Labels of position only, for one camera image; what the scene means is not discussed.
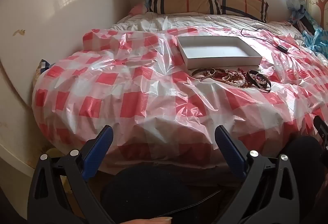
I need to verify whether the black power adapter with cable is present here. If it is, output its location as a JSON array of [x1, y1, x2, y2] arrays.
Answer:
[[240, 27, 301, 54]]

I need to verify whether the thin silver bangle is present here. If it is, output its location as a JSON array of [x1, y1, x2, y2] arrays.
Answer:
[[191, 68, 216, 80]]

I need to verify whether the right tan plaid pillow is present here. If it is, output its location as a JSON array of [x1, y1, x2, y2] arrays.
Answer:
[[219, 0, 269, 23]]

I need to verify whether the white shallow cardboard box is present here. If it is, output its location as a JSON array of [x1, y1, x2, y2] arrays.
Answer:
[[177, 36, 262, 70]]

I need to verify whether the blue white checkered plastic bag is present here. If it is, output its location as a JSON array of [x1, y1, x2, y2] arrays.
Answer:
[[301, 11, 327, 58]]

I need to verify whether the white striped bed sheet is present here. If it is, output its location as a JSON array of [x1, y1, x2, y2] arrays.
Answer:
[[111, 12, 301, 38]]

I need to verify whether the white headboard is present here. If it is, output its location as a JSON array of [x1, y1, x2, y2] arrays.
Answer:
[[1, 0, 130, 176]]

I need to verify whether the person left hand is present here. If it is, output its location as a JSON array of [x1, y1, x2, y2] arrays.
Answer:
[[121, 217, 172, 224]]

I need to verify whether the pink pillow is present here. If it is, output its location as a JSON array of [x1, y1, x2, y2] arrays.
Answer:
[[128, 1, 148, 16]]

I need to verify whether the pale pink bead bracelet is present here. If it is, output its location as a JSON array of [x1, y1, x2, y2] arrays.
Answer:
[[225, 71, 248, 88]]

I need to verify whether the red white checkered plastic sheet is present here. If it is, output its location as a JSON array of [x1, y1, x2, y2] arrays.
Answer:
[[32, 27, 327, 167]]

